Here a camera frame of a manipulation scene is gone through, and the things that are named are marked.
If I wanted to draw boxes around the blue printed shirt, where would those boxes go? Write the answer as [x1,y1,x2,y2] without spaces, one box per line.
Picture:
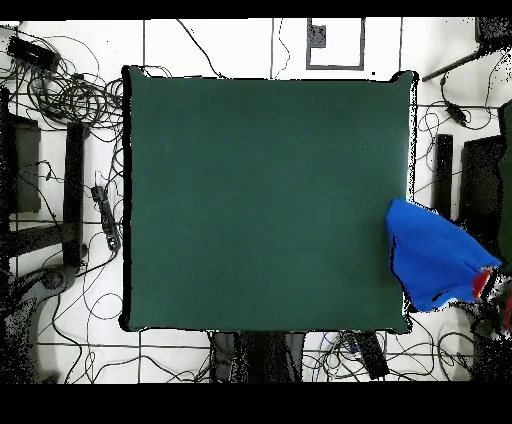
[385,197,503,313]

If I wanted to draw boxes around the dark flat panel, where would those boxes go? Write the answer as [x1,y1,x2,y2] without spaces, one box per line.
[458,134,506,249]
[0,113,42,215]

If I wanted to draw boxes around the black upright bar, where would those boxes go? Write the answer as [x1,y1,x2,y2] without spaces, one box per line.
[434,133,454,219]
[62,121,86,268]

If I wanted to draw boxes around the black power strip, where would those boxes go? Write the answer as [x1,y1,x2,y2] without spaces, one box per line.
[351,331,390,380]
[90,184,122,252]

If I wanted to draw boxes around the black power adapter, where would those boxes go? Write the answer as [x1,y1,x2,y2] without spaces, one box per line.
[444,101,470,126]

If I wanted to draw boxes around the black slanted rod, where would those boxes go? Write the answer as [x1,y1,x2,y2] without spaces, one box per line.
[421,46,487,83]

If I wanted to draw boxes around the black corner equipment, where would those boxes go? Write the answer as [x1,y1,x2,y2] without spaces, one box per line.
[474,16,512,51]

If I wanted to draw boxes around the dark green table cloth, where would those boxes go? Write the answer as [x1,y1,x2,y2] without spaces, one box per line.
[119,64,420,335]

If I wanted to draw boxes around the small grey square plate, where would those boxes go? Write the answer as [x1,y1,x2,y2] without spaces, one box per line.
[308,24,328,49]

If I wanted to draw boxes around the black round stand base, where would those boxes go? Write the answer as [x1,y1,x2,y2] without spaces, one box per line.
[39,264,78,292]

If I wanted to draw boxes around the black electronics box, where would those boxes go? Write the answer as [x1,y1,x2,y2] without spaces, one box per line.
[6,35,62,73]

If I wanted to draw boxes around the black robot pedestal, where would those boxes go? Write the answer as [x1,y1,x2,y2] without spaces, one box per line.
[210,331,307,383]

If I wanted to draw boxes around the grey rectangular floor frame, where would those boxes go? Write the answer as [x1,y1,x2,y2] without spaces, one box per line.
[306,17,366,72]

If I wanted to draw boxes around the tangled black cables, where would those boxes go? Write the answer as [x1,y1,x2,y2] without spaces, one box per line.
[0,23,126,141]

